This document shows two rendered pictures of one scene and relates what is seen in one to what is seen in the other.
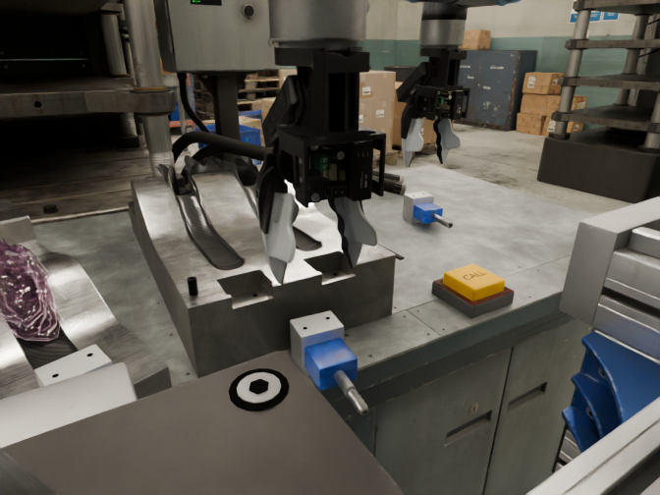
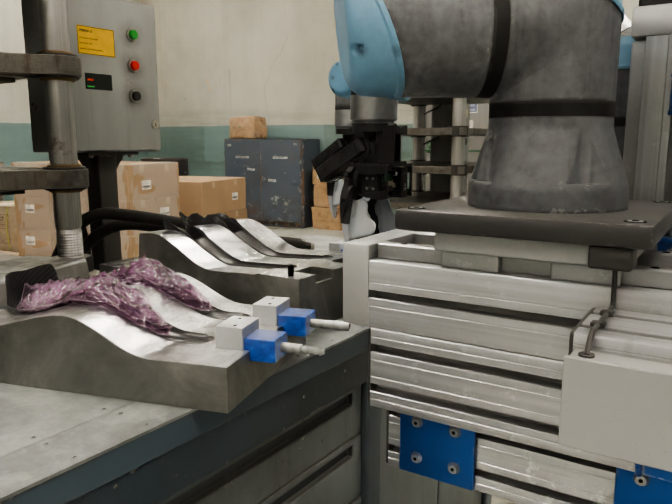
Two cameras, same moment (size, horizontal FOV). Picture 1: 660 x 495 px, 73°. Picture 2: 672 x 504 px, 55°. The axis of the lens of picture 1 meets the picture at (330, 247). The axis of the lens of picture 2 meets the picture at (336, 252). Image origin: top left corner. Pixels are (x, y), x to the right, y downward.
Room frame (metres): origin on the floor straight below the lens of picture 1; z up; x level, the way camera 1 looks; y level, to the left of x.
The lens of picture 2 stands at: (-0.51, 0.52, 1.10)
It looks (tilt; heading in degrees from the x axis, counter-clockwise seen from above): 10 degrees down; 334
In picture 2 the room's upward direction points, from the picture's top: straight up
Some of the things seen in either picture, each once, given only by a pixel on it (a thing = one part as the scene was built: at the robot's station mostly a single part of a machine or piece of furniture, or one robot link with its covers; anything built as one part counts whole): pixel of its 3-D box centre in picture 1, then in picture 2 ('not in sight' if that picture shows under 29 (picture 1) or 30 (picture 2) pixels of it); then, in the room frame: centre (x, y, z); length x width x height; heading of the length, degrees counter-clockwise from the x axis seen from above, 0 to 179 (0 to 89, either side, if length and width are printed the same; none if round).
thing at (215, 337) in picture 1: (234, 226); (237, 263); (0.66, 0.15, 0.87); 0.50 x 0.26 x 0.14; 29
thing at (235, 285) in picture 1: (247, 297); (313, 281); (0.44, 0.09, 0.87); 0.05 x 0.05 x 0.04; 29
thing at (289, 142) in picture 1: (323, 126); (377, 162); (0.38, 0.01, 1.07); 0.09 x 0.08 x 0.12; 24
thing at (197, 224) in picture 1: (228, 200); (238, 239); (0.65, 0.15, 0.92); 0.35 x 0.16 x 0.09; 29
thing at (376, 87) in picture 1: (334, 116); (98, 219); (4.97, -0.04, 0.47); 1.22 x 0.80 x 0.94; 39
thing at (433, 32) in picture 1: (443, 35); (351, 120); (0.86, -0.20, 1.15); 0.08 x 0.08 x 0.05
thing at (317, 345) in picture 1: (334, 368); not in sight; (0.37, 0.00, 0.83); 0.13 x 0.05 x 0.05; 24
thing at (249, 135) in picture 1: (228, 138); not in sight; (4.45, 1.00, 0.32); 0.60 x 0.41 x 0.22; 41
